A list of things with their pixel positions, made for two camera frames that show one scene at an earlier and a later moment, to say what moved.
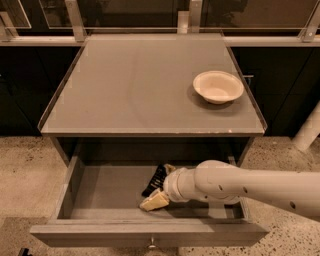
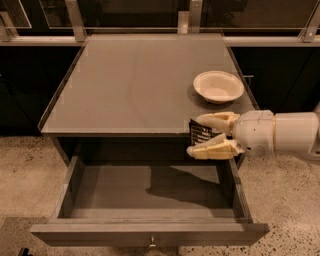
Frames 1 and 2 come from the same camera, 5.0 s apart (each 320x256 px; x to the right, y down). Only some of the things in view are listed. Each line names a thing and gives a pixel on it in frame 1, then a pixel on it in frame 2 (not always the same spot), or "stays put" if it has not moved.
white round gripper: x=171 y=187 -> x=256 y=132
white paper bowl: x=218 y=87 stays put
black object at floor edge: x=24 y=252 stays put
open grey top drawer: x=100 y=208 stays put
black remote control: x=157 y=182 -> x=199 y=133
